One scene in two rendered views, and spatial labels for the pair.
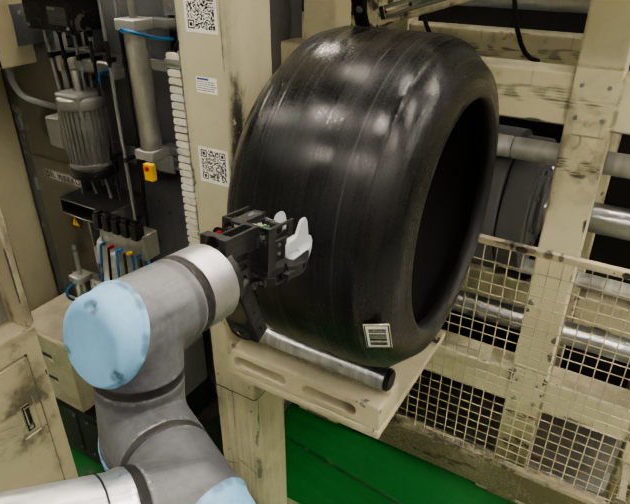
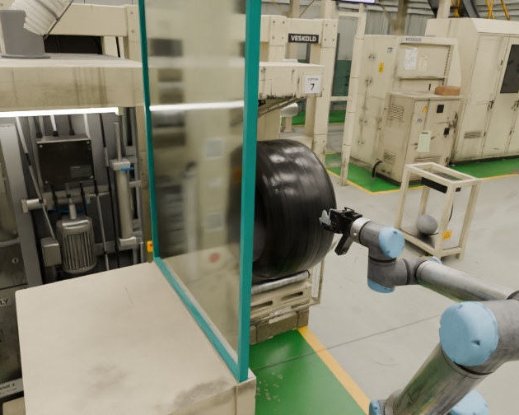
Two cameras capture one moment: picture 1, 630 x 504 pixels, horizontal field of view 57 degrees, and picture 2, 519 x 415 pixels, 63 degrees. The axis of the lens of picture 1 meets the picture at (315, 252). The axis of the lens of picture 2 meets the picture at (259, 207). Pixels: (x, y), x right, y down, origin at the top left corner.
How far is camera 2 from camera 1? 1.50 m
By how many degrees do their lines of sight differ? 56
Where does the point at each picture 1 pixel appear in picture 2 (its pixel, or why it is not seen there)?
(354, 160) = (324, 186)
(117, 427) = (395, 268)
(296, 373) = (277, 295)
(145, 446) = (409, 263)
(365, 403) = (306, 286)
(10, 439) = not seen: outside the picture
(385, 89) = (315, 161)
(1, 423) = not seen: outside the picture
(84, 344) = (394, 245)
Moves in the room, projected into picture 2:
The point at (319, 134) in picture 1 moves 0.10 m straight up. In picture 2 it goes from (309, 182) to (311, 156)
